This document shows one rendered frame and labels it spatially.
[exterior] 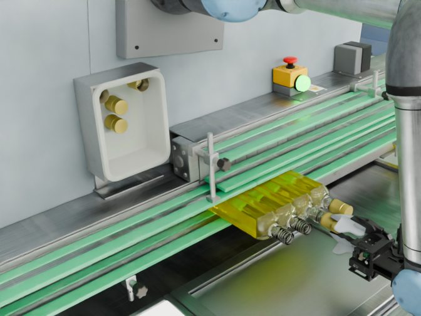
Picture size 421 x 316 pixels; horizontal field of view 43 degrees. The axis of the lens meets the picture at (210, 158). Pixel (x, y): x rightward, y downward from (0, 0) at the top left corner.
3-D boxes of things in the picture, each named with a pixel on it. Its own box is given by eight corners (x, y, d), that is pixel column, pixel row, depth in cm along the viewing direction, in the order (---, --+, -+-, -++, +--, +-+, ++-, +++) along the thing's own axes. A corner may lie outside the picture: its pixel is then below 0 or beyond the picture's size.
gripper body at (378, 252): (348, 239, 106) (401, 267, 98) (373, 222, 111) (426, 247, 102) (345, 269, 110) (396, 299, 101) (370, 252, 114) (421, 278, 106)
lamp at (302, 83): (293, 91, 148) (301, 94, 145) (294, 76, 146) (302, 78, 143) (304, 88, 150) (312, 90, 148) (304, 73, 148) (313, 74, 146)
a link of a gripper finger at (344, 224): (319, 214, 113) (354, 237, 107) (337, 203, 116) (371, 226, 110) (317, 225, 114) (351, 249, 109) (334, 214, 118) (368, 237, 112)
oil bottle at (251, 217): (203, 208, 131) (264, 245, 116) (203, 188, 129) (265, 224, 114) (221, 200, 134) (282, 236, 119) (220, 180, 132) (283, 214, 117)
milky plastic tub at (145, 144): (88, 172, 121) (107, 185, 115) (72, 78, 111) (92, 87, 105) (151, 149, 131) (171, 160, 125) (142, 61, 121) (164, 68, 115)
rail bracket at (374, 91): (346, 91, 155) (386, 102, 145) (348, 67, 152) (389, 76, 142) (354, 88, 157) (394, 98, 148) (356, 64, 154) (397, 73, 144)
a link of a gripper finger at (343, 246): (316, 239, 116) (351, 252, 109) (333, 229, 119) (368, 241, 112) (317, 251, 117) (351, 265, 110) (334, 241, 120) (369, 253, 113)
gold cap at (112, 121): (103, 116, 117) (113, 121, 114) (116, 111, 119) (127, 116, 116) (105, 130, 119) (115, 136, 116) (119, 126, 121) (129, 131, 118)
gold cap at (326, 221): (319, 228, 120) (335, 236, 116) (320, 215, 118) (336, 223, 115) (329, 222, 121) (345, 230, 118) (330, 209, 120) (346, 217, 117)
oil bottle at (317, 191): (254, 184, 141) (317, 215, 126) (254, 165, 139) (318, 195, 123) (269, 177, 144) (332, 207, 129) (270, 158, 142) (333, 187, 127)
